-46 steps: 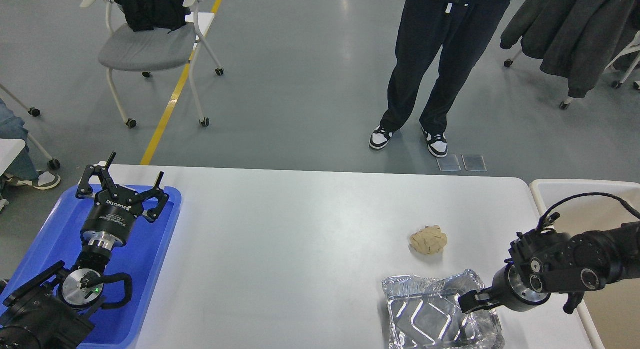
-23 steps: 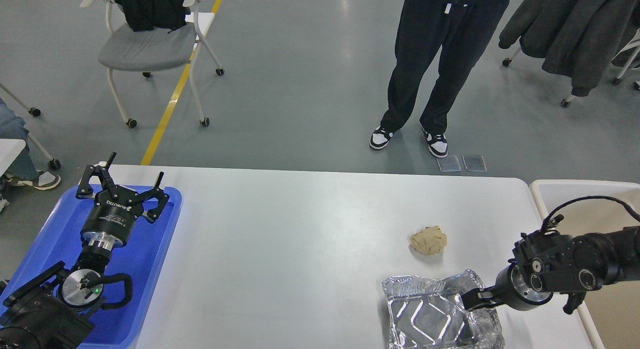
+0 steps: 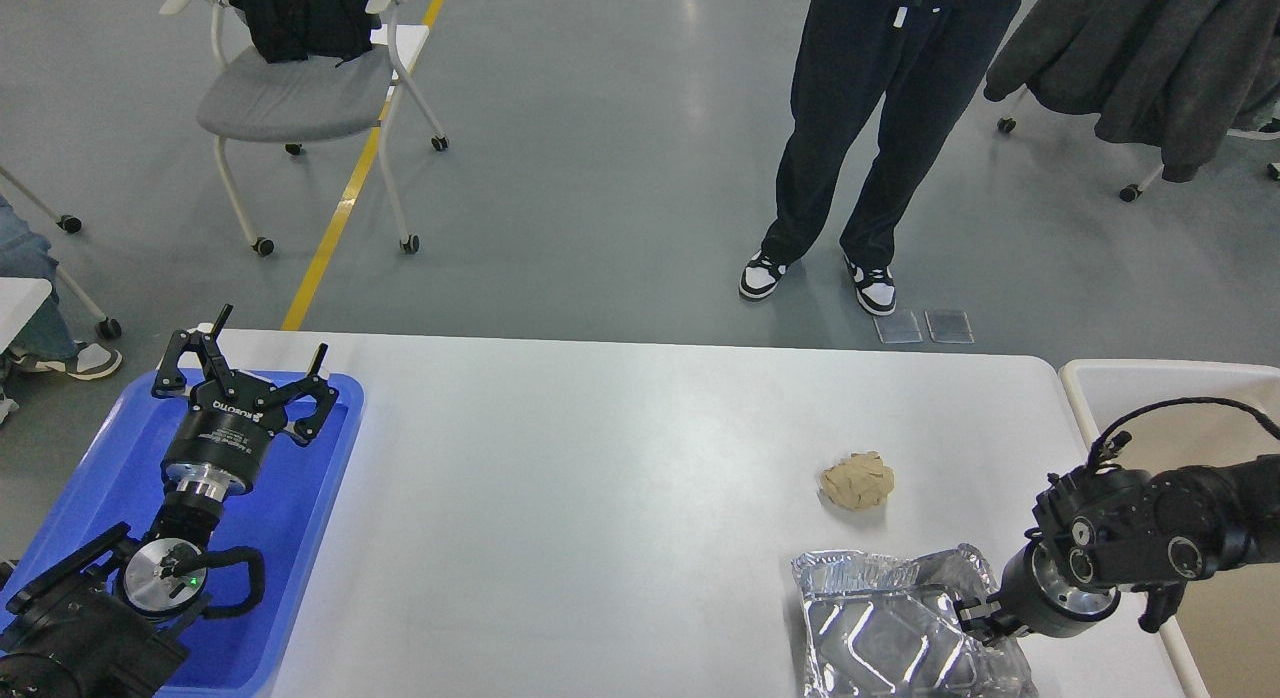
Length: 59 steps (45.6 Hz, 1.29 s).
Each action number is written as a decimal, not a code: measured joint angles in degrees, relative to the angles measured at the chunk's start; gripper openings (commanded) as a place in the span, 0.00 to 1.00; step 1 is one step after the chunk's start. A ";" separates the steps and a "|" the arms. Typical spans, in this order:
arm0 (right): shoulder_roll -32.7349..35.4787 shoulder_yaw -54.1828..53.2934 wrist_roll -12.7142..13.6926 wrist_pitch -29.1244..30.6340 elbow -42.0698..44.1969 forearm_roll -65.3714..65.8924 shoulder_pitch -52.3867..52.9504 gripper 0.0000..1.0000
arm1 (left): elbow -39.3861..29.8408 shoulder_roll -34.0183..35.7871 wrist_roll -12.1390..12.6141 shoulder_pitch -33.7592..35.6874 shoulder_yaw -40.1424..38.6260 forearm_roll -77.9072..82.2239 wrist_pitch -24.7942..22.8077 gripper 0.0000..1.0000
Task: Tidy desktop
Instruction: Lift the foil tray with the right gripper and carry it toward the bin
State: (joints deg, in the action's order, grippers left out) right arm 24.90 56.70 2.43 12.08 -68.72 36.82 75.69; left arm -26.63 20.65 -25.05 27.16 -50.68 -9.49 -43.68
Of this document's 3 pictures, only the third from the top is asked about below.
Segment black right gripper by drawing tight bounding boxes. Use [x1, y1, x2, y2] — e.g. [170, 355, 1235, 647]
[954, 542, 1120, 645]

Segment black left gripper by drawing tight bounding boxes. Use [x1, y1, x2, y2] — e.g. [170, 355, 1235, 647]
[151, 304, 339, 499]

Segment aluminium foil tray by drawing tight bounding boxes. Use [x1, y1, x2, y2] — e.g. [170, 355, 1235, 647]
[791, 544, 1039, 697]

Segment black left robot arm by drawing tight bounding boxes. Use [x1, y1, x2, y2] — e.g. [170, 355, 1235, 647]
[3, 305, 339, 697]

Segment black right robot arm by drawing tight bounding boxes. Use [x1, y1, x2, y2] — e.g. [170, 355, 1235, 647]
[955, 419, 1279, 645]

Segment blue plastic tray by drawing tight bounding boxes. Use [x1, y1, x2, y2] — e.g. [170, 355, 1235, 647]
[3, 373, 364, 697]

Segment white chair at left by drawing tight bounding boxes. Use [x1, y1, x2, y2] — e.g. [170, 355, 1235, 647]
[0, 164, 123, 341]

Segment crumpled beige paper ball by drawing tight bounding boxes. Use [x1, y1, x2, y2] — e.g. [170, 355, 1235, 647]
[819, 451, 896, 511]

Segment seated person in jeans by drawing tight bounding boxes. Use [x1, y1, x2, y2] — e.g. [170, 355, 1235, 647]
[1, 199, 123, 382]

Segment white side table corner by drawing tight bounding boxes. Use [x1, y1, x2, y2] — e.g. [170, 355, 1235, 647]
[0, 277, 52, 351]

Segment grey white office chair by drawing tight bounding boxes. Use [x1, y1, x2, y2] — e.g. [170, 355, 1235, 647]
[161, 0, 451, 256]

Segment right clear floor plate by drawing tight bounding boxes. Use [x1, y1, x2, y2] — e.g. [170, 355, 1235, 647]
[924, 309, 975, 345]

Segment clear floor plate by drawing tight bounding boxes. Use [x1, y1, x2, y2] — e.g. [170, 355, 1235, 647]
[924, 309, 975, 345]
[873, 309, 924, 345]

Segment left clear floor plate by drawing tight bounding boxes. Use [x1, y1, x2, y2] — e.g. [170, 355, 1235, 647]
[873, 309, 924, 345]

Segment black backpack on chair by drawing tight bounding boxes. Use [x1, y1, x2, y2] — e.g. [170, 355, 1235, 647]
[228, 0, 376, 63]

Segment standing person in black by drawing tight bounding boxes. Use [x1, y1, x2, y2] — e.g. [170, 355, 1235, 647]
[739, 0, 1023, 316]

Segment dark jacket on chair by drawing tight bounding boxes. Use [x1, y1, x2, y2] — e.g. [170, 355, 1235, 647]
[983, 0, 1279, 183]

